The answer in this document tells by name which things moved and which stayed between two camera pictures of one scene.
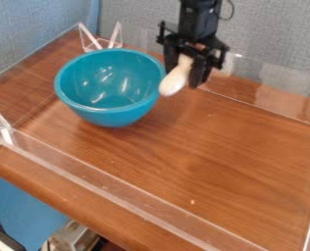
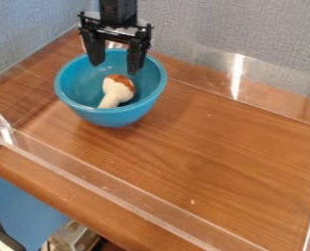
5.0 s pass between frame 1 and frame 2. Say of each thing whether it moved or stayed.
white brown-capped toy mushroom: moved
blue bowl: stayed
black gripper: moved
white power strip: stayed
